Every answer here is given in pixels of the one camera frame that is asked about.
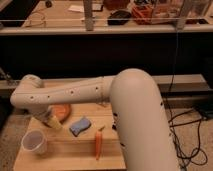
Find orange crate on shelf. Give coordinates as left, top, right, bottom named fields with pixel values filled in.
left=131, top=5, right=152, bottom=25

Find black floor cables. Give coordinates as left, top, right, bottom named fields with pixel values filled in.
left=164, top=108, right=209, bottom=171

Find orange ceramic bowl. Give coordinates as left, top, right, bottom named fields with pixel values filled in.
left=51, top=104, right=71, bottom=123

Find black bowl on shelf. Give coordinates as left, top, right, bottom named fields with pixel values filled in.
left=107, top=10, right=131, bottom=26

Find grey metal post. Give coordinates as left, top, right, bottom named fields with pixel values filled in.
left=83, top=0, right=94, bottom=31

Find blue sponge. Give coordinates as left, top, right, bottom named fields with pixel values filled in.
left=69, top=117, right=91, bottom=137

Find orange toy carrot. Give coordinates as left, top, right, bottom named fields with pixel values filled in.
left=95, top=126, right=105, bottom=160

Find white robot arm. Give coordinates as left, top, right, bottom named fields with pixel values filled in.
left=10, top=69, right=180, bottom=171

